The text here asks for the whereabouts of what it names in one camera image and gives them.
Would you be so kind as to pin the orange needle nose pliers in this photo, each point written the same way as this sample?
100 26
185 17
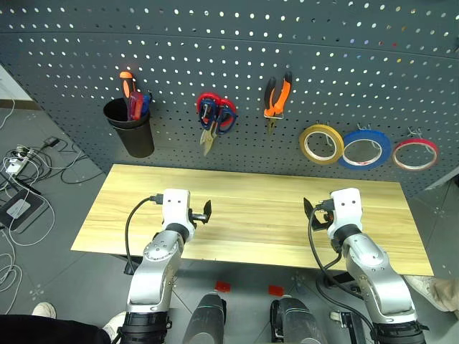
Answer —
278 102

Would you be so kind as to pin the tan trouser leg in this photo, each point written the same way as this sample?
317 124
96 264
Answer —
446 297

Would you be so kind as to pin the orange and black screwdriver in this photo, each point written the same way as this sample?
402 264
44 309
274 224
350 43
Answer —
126 86

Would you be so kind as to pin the black power adapter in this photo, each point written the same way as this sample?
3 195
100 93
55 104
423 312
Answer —
51 142

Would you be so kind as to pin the red tape roll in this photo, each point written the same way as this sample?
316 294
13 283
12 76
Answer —
416 143

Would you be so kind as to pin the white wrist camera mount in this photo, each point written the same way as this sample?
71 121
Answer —
176 208
346 211

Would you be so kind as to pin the white shoe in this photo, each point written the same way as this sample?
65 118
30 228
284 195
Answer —
43 310
421 290
114 324

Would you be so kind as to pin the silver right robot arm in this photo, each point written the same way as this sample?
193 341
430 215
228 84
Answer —
373 265

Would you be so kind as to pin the grey pegboard support bar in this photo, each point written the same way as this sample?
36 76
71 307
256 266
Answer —
444 182

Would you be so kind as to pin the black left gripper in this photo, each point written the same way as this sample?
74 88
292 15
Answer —
198 216

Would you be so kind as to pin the blue tape roll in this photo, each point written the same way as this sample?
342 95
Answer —
365 134

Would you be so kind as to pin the blue and black scissors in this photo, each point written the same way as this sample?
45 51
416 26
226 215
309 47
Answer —
229 123

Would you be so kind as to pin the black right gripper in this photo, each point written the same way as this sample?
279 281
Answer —
317 224

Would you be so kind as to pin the dark rounded robot leg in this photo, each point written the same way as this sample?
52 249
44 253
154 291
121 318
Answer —
297 320
206 319

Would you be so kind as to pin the metal pegboard hook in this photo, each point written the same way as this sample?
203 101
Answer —
416 133
327 138
364 126

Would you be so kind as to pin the grey box on floor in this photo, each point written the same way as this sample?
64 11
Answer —
21 209

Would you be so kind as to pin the black plastic cup holder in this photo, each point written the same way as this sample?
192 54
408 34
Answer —
138 139

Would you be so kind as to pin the red floor marker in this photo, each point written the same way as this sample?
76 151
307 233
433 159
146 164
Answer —
276 290
223 287

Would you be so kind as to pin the dark grey metal pegboard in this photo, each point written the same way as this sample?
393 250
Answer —
233 46

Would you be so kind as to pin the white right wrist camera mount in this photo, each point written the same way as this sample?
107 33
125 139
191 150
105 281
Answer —
346 211

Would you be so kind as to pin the white power strip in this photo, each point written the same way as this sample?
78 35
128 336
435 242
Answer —
15 166

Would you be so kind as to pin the black trouser leg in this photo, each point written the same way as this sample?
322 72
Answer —
46 329

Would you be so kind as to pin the yellow tape roll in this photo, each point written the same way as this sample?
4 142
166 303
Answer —
304 147

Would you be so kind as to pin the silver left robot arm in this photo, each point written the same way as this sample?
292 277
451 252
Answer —
157 258

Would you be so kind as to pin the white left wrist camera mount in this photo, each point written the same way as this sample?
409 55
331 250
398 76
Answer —
176 208

